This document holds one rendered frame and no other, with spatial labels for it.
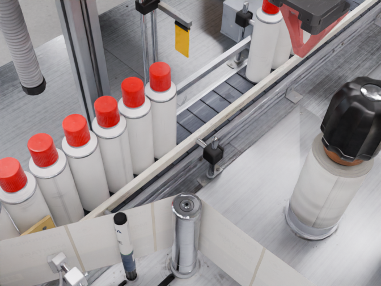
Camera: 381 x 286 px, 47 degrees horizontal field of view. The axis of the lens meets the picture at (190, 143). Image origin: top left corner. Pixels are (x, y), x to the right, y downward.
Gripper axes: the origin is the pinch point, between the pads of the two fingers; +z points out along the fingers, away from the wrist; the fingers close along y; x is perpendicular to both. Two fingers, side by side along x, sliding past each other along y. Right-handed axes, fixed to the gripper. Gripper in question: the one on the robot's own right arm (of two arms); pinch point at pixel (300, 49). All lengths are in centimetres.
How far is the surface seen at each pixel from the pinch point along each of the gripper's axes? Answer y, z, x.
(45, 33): 46, 119, 168
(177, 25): -1.5, 6.7, 20.1
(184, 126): -0.6, 30.6, 18.9
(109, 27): 12, 36, 58
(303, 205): -3.4, 22.9, -9.4
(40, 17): 52, 119, 181
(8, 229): -37.5, 18.9, 15.9
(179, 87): 0.5, 22.4, 21.5
